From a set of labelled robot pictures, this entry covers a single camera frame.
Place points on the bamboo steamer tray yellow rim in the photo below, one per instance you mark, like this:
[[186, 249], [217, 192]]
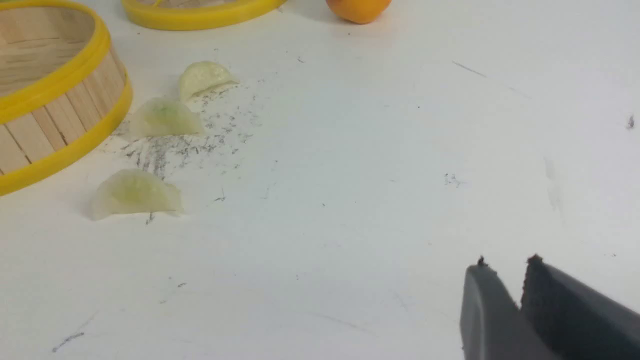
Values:
[[64, 89]]

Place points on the pale green dumpling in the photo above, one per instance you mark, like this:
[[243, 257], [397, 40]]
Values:
[[161, 117], [134, 191], [201, 77]]

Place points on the orange toy pear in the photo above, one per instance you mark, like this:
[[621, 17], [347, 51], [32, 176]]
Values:
[[359, 12]]

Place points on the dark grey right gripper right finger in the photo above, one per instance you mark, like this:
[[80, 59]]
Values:
[[574, 320]]

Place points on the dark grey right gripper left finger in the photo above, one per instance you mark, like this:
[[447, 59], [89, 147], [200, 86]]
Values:
[[491, 324]]

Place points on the woven bamboo steamer lid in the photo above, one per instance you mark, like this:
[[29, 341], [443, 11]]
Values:
[[194, 15]]

